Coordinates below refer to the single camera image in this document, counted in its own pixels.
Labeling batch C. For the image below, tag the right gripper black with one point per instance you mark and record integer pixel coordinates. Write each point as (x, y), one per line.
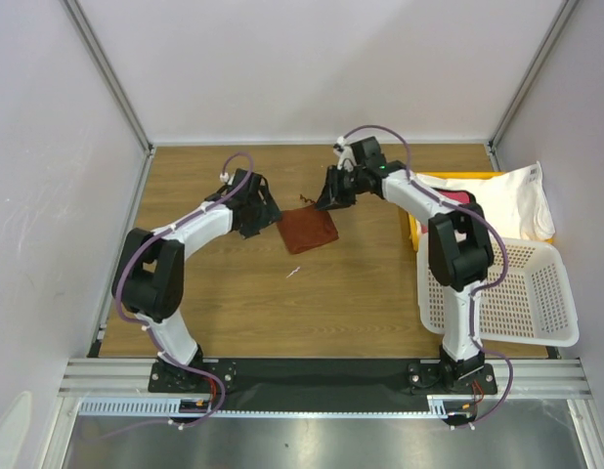
(337, 186)

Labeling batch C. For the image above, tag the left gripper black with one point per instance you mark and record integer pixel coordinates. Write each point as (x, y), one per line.
(270, 214)

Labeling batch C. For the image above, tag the brown cloth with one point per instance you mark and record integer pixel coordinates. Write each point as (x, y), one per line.
(306, 228)

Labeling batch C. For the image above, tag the pink cloth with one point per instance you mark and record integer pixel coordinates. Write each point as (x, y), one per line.
(456, 195)

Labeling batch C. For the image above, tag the white towel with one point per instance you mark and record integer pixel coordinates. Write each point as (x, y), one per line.
(514, 209)

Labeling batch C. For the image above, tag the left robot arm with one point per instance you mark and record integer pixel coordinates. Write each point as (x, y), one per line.
(149, 282)

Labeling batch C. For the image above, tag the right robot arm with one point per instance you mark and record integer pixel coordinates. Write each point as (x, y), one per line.
(459, 246)

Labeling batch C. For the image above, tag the white towel label tag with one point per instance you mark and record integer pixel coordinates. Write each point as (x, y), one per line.
(533, 175)

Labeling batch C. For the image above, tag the white perforated plastic basket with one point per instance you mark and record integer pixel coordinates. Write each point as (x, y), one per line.
(533, 305)

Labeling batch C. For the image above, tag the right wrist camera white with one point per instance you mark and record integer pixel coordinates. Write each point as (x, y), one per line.
(345, 157)

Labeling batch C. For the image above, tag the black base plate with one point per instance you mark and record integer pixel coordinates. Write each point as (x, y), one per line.
(322, 385)

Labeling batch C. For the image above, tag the aluminium frame post left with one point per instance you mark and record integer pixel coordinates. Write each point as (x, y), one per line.
(99, 58)

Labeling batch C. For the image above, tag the aluminium frame post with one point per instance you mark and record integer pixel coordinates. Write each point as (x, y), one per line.
(545, 48)
(99, 58)

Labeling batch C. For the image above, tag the aluminium front rail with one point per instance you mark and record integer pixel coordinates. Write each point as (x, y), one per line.
(532, 379)

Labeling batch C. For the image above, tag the aluminium frame post right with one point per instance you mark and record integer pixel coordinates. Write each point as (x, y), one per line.
(545, 48)

